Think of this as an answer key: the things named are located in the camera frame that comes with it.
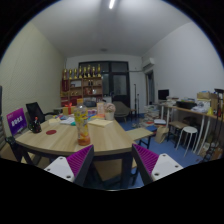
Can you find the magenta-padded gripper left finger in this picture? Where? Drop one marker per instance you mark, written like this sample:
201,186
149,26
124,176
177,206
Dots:
58,166

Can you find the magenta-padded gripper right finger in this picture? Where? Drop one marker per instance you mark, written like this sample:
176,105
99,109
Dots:
166,165

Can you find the yellow-labelled orange drink bottle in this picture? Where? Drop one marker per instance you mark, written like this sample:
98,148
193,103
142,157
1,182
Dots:
82,123

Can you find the brown paper bag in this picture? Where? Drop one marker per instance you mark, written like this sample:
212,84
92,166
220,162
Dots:
161,135

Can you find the flat round red coaster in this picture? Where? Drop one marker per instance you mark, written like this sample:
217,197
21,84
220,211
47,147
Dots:
51,132

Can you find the white round stool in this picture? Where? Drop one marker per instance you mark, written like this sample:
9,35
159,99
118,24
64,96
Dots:
190,130

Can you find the wooden stool black legs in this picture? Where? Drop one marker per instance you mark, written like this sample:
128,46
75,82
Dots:
177,124

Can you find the small wooden side table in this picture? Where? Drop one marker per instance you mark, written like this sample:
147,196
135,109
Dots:
138,133

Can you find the small pale yellow notepad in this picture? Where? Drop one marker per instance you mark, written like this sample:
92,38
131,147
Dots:
54,121

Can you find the black mug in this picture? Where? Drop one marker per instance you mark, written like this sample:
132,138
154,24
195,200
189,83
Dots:
34,127

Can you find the white booklet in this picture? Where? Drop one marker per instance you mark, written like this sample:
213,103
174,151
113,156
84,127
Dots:
68,120

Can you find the black framed wooden chair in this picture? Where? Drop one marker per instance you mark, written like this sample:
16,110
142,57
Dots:
15,146

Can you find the red-tipped white stirrer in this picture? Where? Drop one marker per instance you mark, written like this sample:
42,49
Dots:
36,119

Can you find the yellow gift box red ribbon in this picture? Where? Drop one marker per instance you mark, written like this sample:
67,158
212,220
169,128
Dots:
68,110

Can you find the long white-legged side desk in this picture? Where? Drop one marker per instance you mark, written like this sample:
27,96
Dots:
190,110

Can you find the pale yellow book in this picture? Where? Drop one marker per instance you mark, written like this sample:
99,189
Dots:
100,122

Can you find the black office chair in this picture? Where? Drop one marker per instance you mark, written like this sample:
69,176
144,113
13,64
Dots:
34,110

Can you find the purple sign board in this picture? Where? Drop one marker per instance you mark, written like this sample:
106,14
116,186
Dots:
16,121

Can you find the black tripod stand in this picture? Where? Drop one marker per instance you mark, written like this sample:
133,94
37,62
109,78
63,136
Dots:
135,106

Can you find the black computer monitor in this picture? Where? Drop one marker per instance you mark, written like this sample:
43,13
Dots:
163,94

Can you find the orange standing box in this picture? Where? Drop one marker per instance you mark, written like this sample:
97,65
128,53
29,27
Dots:
100,109

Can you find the brown armchair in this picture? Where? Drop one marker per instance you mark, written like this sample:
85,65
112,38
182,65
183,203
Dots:
120,110

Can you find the pink flowers in white pot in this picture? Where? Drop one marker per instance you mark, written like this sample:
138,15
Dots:
109,111

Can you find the cardboard box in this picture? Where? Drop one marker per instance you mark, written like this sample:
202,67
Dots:
206,95

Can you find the wooden shelf unit with trophies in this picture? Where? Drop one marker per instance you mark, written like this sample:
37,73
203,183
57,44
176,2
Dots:
83,87

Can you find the dark glass door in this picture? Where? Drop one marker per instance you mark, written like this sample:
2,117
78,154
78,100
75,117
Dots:
119,85

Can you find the white wall air conditioner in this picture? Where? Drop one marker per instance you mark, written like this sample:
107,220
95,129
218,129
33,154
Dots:
148,64

